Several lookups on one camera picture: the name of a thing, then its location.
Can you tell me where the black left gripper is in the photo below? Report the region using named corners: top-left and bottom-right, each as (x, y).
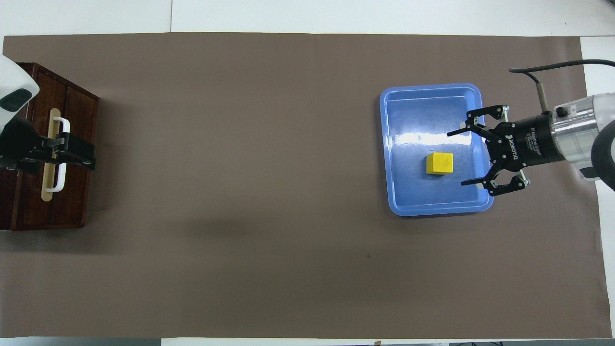
top-left (0, 118), bottom-right (96, 173)

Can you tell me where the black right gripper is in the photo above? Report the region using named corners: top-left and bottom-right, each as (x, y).
top-left (448, 105), bottom-right (565, 197)

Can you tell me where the white drawer handle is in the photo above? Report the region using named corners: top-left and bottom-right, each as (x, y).
top-left (46, 117), bottom-right (71, 193)

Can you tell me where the yellow cube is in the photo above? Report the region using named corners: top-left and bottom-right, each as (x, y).
top-left (425, 152), bottom-right (455, 176)

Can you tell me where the wooden drawer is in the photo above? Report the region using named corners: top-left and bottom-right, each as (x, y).
top-left (19, 62), bottom-right (69, 230)

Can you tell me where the dark wooden drawer cabinet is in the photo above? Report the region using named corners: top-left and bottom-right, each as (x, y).
top-left (0, 62), bottom-right (100, 231)

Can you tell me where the blue plastic tray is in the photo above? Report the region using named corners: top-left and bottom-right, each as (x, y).
top-left (379, 83), bottom-right (495, 217)

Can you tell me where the brown table mat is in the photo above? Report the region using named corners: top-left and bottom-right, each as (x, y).
top-left (0, 32), bottom-right (607, 339)

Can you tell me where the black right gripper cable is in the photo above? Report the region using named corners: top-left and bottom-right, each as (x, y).
top-left (509, 59), bottom-right (615, 113)

